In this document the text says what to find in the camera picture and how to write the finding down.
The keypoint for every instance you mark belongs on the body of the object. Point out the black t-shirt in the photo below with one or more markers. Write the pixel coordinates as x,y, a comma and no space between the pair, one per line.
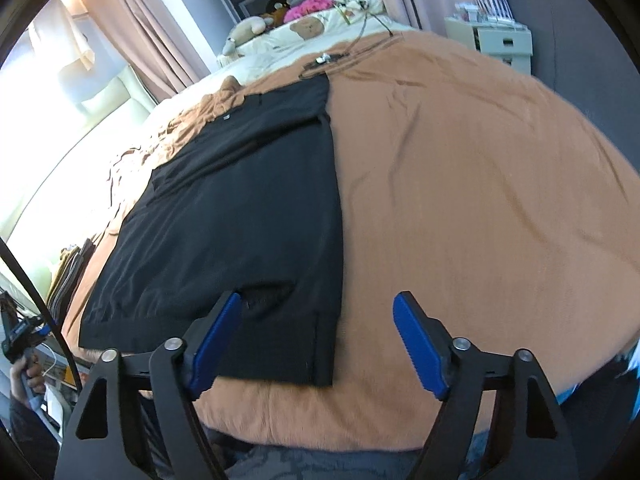
240,210

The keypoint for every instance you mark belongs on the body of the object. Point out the white sheer curtain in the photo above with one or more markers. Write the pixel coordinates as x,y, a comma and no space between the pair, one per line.
75,50

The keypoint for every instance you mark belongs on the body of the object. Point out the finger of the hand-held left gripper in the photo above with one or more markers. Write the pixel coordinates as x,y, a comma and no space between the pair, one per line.
44,330

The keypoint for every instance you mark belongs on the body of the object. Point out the person's left forearm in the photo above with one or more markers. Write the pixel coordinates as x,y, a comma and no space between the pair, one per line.
25,430

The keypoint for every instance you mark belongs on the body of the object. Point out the cream plush toy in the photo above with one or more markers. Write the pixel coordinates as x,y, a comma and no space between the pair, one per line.
250,30

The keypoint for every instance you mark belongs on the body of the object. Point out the white nightstand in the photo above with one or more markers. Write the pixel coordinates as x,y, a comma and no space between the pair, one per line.
500,42

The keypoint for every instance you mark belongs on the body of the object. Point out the cream bear print bedding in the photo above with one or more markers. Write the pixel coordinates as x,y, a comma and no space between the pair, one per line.
280,50

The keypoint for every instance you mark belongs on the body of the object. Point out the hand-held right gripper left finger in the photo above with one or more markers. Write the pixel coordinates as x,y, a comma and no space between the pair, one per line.
215,345

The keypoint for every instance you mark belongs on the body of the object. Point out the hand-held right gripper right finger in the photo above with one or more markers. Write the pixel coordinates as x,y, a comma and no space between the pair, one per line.
420,345

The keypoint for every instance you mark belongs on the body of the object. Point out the person's left hand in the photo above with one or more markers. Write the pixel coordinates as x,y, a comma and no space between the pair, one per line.
27,375

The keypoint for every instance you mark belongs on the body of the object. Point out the small white box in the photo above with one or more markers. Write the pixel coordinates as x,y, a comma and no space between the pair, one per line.
467,10

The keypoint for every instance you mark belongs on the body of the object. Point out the cream padded headboard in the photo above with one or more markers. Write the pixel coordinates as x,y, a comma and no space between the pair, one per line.
100,125

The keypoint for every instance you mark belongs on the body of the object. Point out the pile of folded clothes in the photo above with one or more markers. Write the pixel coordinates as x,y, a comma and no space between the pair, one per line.
70,275

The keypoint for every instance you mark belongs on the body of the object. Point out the pink fluffy plush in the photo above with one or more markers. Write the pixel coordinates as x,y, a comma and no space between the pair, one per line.
307,7

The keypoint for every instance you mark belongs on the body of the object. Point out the brown teddy bear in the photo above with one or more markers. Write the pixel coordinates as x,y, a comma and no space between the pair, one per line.
280,12

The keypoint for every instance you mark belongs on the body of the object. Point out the brown blanket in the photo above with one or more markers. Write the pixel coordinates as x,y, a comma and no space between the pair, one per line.
475,210

